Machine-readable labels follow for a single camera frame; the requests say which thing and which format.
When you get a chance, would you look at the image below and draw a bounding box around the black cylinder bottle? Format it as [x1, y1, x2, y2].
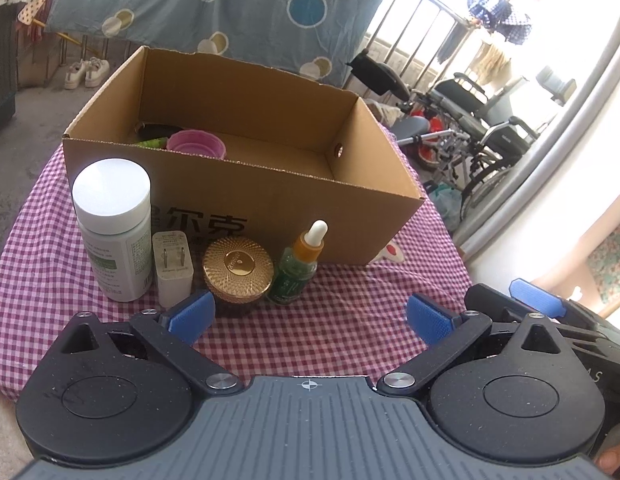
[136, 121, 191, 142]

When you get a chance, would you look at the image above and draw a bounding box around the wheelchair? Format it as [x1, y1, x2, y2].
[430, 65, 578, 221]

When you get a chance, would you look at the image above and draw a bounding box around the blue blanket with shapes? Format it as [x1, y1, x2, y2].
[45, 0, 385, 88]

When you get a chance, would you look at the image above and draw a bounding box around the beige bag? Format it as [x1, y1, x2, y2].
[365, 100, 405, 128]

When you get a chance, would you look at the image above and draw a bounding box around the metal balcony railing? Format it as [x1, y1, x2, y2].
[362, 0, 483, 96]

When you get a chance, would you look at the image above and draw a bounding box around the dark cabinet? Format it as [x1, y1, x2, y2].
[0, 2, 18, 141]

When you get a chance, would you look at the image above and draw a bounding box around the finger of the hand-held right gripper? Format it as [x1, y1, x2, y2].
[464, 279, 566, 322]

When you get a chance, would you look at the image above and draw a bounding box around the white charger plug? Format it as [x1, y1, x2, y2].
[151, 230, 195, 308]

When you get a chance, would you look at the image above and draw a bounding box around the green dropper bottle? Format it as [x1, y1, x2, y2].
[266, 220, 329, 306]

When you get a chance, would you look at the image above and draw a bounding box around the purple checked tablecloth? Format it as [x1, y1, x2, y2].
[0, 125, 473, 401]

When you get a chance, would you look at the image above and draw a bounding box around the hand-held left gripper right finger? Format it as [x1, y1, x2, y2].
[377, 294, 563, 396]

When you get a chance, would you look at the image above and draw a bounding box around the person's right hand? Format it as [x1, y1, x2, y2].
[597, 445, 620, 476]

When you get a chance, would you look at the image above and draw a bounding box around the beige hanging towel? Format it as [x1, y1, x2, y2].
[470, 37, 515, 86]

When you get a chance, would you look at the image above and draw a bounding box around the gold lidded jar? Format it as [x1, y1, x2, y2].
[202, 236, 275, 318]

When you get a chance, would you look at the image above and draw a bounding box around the dark cloth on railing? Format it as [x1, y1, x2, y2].
[437, 25, 461, 63]

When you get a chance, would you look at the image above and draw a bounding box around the green plastic bag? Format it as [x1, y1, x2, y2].
[425, 182, 463, 233]

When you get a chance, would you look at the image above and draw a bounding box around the black padded seat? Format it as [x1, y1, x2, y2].
[346, 50, 413, 102]

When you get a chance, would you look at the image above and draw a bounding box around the pink collapsible cup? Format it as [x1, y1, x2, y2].
[166, 129, 227, 161]

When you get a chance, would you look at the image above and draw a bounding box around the white lidded pill bottle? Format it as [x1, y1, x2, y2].
[71, 158, 153, 303]

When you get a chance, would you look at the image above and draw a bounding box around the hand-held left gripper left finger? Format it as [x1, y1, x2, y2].
[57, 290, 244, 395]

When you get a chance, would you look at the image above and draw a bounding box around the yellow pole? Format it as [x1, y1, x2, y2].
[32, 17, 86, 46]

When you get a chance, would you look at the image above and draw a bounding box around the cardboard box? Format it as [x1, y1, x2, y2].
[62, 45, 427, 266]

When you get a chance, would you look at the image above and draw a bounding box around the kids tricycle grey seat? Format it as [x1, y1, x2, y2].
[392, 115, 473, 173]

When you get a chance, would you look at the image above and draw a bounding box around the blue checked hanging cloth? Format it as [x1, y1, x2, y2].
[466, 0, 533, 46]

